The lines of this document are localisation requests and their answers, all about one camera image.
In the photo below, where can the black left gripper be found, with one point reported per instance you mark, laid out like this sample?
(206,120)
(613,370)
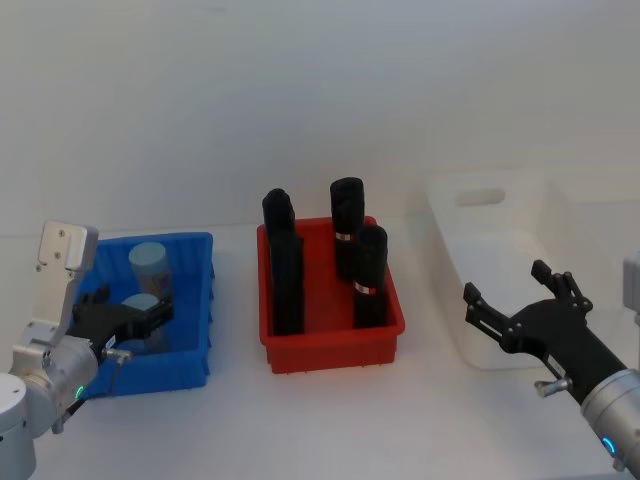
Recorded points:
(102,322)

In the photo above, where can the red plastic bin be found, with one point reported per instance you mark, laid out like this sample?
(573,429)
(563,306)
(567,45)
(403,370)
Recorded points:
(330,350)

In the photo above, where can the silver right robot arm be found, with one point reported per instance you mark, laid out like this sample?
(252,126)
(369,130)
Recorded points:
(615,405)

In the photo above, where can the toothpick jar with blue lid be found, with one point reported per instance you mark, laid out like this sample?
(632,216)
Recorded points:
(137,302)
(147,260)

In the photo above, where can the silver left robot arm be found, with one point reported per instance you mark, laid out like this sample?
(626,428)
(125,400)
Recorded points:
(55,370)

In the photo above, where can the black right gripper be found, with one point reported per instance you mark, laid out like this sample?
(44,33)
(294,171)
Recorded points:
(565,335)

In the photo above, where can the white plastic bin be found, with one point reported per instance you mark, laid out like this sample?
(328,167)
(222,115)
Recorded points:
(500,250)

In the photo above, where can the blue plastic bin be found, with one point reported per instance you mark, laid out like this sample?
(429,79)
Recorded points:
(192,280)

